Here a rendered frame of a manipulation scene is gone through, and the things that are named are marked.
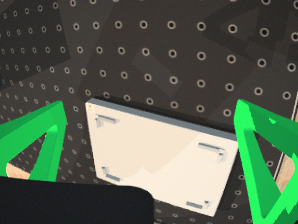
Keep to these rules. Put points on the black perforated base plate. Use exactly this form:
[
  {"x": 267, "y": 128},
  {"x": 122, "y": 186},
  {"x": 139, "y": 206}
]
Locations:
[{"x": 189, "y": 60}]

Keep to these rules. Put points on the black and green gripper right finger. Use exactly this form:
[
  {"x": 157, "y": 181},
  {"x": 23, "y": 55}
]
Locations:
[{"x": 267, "y": 206}]

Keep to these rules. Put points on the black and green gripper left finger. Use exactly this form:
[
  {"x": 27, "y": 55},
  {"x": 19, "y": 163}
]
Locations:
[{"x": 19, "y": 133}]

